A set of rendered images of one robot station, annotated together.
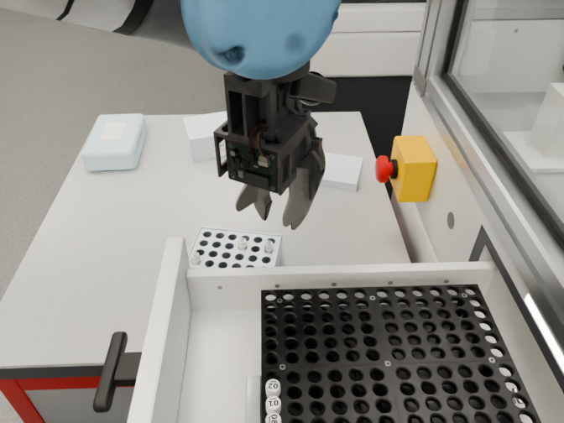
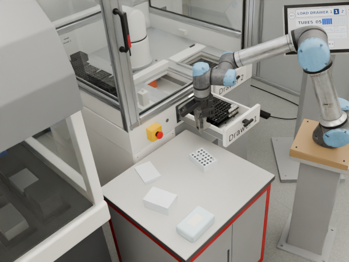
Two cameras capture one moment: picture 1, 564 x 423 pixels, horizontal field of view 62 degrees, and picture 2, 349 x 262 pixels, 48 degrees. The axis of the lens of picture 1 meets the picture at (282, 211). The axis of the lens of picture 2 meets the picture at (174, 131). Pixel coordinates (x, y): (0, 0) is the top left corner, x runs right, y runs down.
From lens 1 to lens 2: 2.03 m
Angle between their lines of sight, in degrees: 91
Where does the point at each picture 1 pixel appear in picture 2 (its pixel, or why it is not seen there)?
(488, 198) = (175, 101)
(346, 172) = (146, 165)
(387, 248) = (166, 147)
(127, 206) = (212, 197)
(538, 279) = (189, 92)
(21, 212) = not seen: outside the picture
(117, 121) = (189, 225)
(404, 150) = (157, 127)
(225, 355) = not seen: hidden behind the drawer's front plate
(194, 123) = (167, 201)
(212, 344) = not seen: hidden behind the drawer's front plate
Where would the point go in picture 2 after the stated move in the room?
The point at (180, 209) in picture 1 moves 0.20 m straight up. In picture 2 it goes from (199, 186) to (198, 154)
